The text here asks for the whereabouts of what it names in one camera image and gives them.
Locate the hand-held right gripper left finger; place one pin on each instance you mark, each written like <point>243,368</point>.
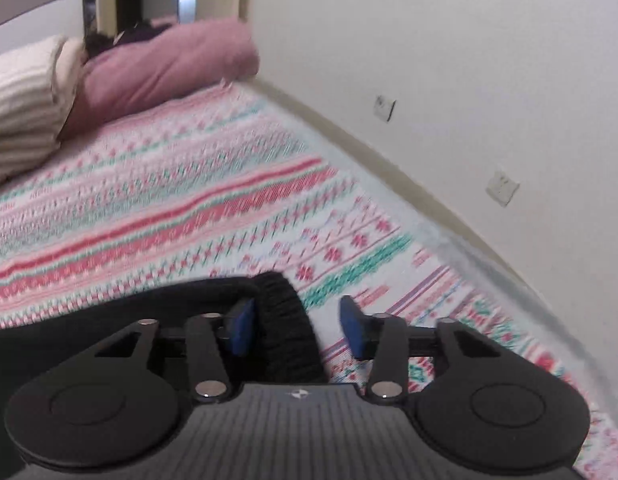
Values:
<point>242,329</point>

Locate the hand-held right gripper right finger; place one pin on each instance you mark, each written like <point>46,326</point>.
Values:
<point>350,327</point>

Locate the black pants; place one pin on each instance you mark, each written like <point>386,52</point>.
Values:
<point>285,332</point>

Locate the patterned bed sheet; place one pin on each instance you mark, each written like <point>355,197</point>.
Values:
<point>189,200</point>

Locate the pink pillow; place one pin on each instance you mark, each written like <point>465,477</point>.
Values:
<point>159,72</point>

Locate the striped pillow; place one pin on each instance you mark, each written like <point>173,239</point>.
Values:
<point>19,110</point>

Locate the dark cloth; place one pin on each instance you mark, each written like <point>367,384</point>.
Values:
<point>134,35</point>

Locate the grey headboard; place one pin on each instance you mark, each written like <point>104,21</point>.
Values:
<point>29,5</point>

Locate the white wall socket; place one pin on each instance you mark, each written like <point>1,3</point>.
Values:
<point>385,108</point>
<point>502,188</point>

